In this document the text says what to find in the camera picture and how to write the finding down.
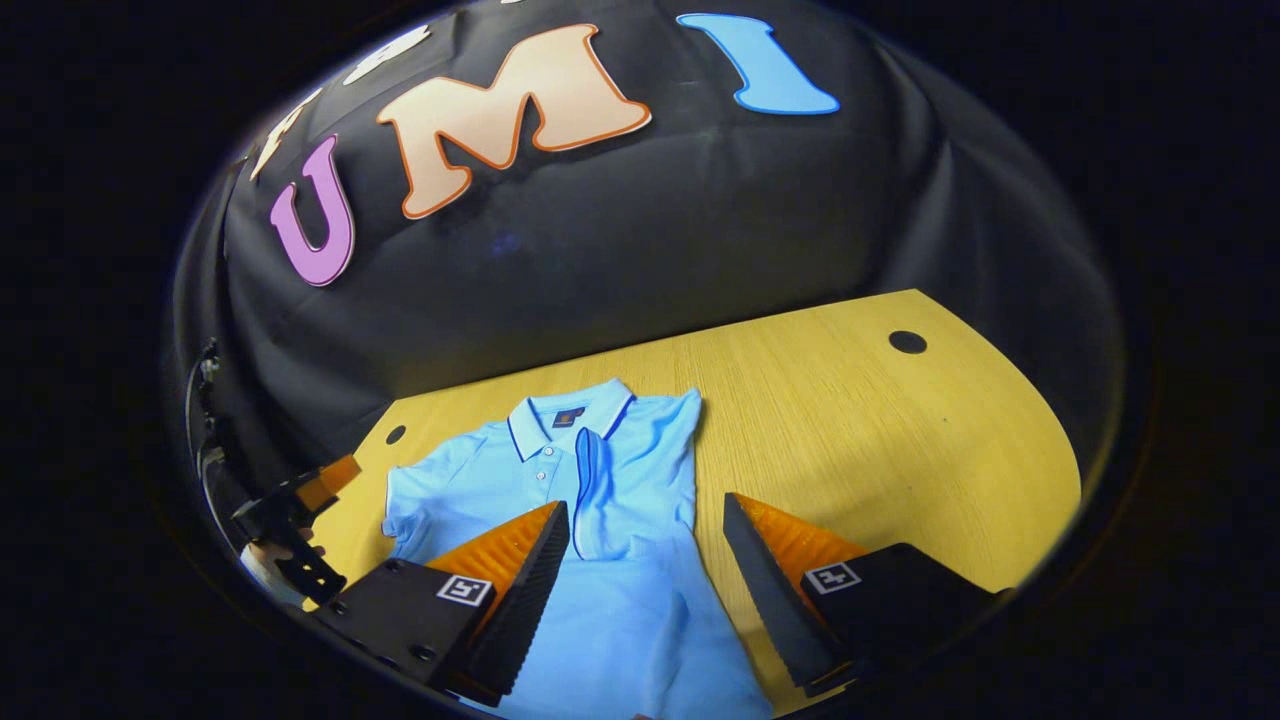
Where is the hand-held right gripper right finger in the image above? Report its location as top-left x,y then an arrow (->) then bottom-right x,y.
722,492 -> 1001,698

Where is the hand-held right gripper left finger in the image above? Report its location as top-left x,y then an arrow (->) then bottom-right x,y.
312,500 -> 571,708

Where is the light blue T-shirt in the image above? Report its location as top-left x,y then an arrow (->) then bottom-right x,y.
382,377 -> 776,720

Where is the black backdrop cloth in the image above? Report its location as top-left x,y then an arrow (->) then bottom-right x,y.
165,0 -> 1126,521

